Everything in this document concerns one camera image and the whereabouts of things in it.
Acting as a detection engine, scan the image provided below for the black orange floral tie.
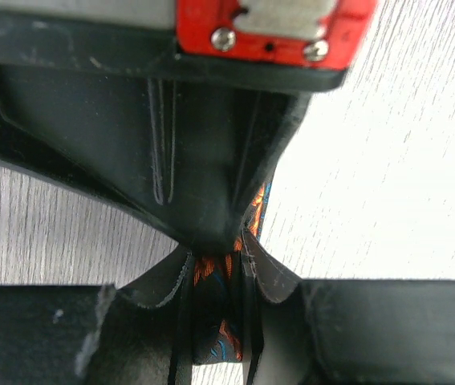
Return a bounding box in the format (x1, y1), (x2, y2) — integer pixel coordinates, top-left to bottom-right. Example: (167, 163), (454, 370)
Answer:
(191, 176), (273, 366)

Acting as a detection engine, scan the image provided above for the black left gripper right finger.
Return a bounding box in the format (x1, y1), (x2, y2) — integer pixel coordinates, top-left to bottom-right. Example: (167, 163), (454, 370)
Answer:
(242, 232), (455, 384)

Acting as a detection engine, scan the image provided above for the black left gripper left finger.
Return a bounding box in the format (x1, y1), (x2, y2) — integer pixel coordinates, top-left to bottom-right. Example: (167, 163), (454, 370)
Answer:
(0, 247), (193, 384)

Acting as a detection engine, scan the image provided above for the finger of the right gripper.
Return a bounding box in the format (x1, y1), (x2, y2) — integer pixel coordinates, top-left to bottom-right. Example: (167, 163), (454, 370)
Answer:
(234, 91), (311, 225)

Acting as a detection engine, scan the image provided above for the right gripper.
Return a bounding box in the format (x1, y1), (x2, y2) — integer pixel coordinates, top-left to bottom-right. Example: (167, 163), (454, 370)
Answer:
(0, 1), (376, 252)

